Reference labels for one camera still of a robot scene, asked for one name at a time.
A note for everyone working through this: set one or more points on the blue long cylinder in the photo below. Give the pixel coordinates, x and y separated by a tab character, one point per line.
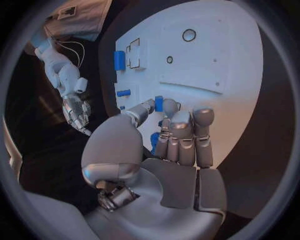
123	93

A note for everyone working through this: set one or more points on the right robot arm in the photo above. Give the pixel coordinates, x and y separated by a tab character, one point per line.
61	67

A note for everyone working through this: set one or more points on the large blue cylinder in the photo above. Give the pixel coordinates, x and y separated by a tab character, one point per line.
119	60

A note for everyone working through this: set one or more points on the small blue peg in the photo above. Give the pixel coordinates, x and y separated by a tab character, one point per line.
122	107

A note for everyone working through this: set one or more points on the blue short cylinder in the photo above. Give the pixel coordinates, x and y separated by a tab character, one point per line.
159	103

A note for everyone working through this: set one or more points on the white task board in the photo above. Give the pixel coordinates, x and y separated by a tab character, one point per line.
201	71

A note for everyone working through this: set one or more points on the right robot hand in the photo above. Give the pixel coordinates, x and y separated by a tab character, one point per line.
76	110

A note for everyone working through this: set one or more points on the blue plug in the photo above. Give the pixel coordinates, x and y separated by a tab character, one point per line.
160	123

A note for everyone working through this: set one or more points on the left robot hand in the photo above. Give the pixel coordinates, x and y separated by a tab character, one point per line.
140	153

